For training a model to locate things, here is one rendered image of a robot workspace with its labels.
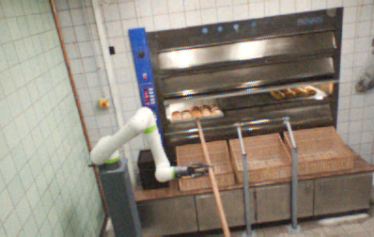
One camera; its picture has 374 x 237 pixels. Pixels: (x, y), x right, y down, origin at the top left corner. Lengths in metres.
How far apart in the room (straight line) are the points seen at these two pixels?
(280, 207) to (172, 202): 1.11
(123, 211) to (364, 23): 2.90
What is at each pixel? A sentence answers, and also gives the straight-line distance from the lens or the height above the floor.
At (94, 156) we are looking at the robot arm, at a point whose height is 1.41.
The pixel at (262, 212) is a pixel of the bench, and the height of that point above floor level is 0.24.
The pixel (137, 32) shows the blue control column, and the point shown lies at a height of 2.11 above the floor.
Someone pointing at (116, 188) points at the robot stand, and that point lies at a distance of 2.61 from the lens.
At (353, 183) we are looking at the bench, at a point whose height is 0.43.
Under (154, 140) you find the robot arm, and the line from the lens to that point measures 2.34.
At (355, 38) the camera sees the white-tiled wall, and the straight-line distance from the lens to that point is 3.70.
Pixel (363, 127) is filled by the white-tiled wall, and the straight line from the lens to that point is 4.08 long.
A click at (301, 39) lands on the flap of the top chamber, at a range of 3.47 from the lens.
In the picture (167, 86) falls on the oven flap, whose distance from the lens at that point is 3.29.
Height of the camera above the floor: 2.41
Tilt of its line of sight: 22 degrees down
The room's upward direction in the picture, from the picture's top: 7 degrees counter-clockwise
